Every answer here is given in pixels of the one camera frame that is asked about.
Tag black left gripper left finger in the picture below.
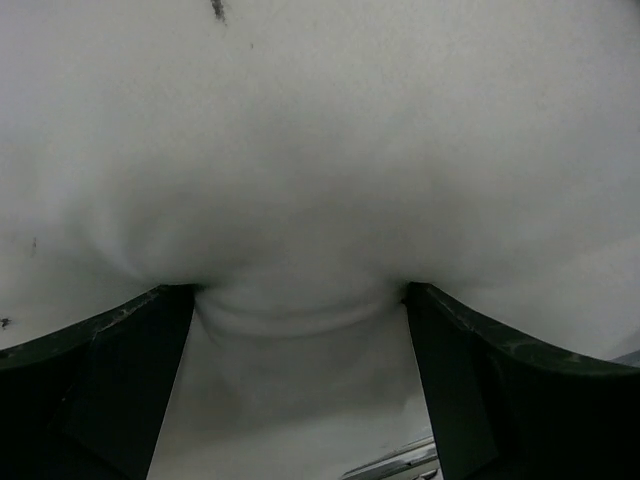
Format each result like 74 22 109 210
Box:
1 286 194 479

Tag white pillow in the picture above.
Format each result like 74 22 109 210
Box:
1 1 639 479

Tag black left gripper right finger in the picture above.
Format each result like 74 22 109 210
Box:
407 284 639 480

